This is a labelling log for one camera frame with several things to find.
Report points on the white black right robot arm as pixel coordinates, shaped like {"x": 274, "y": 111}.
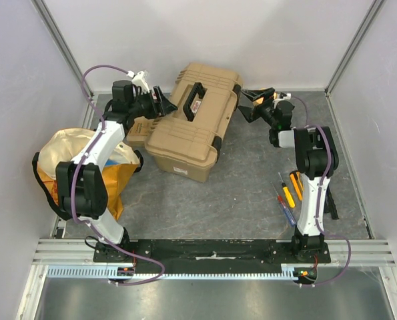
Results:
{"x": 316, "y": 160}

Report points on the tan plastic toolbox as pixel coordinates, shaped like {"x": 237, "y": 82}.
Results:
{"x": 188, "y": 141}

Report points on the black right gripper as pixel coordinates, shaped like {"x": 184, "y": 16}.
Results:
{"x": 257, "y": 104}

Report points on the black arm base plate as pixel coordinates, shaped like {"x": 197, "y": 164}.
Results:
{"x": 270, "y": 250}

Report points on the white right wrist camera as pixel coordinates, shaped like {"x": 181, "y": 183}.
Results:
{"x": 280, "y": 96}

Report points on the yellow handle screwdriver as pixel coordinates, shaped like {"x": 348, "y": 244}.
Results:
{"x": 287, "y": 192}

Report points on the black rubber mallet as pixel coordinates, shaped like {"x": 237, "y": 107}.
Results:
{"x": 330, "y": 206}

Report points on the blue red handle screwdriver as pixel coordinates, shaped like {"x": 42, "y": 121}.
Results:
{"x": 286, "y": 209}

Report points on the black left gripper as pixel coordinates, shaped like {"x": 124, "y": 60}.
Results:
{"x": 163, "y": 106}

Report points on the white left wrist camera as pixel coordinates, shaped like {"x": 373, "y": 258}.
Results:
{"x": 139, "y": 79}

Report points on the yellow utility knife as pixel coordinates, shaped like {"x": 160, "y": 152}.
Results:
{"x": 297, "y": 184}

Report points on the yellow canvas tote bag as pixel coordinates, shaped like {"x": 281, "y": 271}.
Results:
{"x": 53, "y": 169}

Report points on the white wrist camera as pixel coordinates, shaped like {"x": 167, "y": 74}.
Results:
{"x": 139, "y": 79}
{"x": 280, "y": 96}

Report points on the brown cardboard box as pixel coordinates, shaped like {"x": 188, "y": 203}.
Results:
{"x": 139, "y": 132}

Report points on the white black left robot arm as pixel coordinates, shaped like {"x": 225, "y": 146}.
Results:
{"x": 81, "y": 189}

